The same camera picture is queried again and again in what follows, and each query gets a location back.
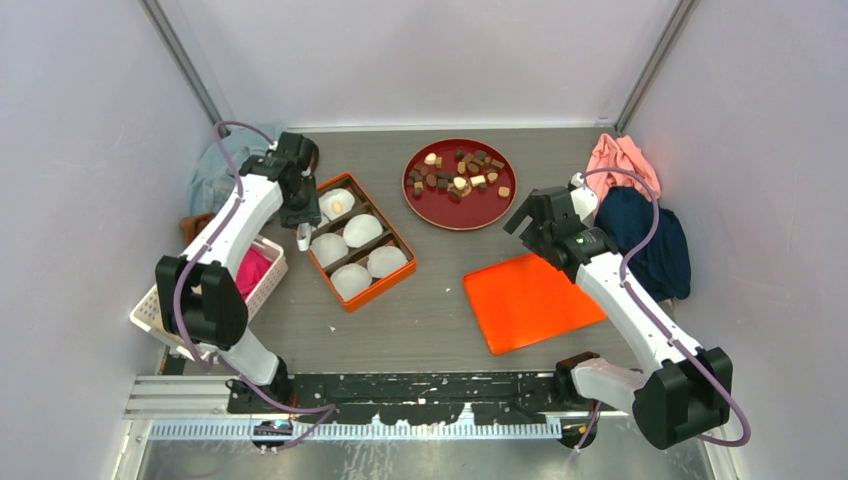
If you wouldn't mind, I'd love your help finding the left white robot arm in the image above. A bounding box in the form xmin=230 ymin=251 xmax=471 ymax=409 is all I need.
xmin=155 ymin=132 xmax=322 ymax=413

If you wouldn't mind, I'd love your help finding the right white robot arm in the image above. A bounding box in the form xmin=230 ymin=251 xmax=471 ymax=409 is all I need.
xmin=504 ymin=186 xmax=736 ymax=450

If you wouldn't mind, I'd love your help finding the white paper cup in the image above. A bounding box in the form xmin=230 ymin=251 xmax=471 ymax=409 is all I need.
xmin=310 ymin=233 xmax=349 ymax=269
xmin=330 ymin=263 xmax=372 ymax=301
xmin=319 ymin=188 xmax=356 ymax=221
xmin=366 ymin=245 xmax=408 ymax=279
xmin=342 ymin=214 xmax=384 ymax=249

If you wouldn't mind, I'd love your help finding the orange box lid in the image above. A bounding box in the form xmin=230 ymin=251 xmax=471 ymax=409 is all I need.
xmin=463 ymin=254 xmax=606 ymax=355

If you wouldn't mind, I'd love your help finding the red round plate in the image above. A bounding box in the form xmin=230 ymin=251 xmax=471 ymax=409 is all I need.
xmin=401 ymin=138 xmax=517 ymax=231

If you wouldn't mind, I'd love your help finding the pink cloth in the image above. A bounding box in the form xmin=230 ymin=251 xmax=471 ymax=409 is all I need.
xmin=586 ymin=133 xmax=662 ymax=201

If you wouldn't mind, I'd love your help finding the magenta cloth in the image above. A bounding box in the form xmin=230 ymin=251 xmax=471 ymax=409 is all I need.
xmin=235 ymin=246 xmax=272 ymax=300

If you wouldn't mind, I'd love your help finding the orange compartment box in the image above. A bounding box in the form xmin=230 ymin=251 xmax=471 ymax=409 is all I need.
xmin=308 ymin=172 xmax=417 ymax=313

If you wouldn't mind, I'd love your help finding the brown cloth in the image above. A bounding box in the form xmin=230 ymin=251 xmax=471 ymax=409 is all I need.
xmin=179 ymin=212 xmax=215 ymax=246

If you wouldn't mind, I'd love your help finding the navy blue cloth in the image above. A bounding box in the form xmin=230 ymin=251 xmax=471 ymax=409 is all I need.
xmin=595 ymin=187 xmax=692 ymax=302

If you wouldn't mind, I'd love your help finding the white plastic basket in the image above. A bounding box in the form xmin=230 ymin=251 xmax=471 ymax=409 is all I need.
xmin=129 ymin=235 xmax=288 ymax=360

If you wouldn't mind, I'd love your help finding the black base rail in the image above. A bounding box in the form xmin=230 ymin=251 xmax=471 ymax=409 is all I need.
xmin=227 ymin=370 xmax=621 ymax=429

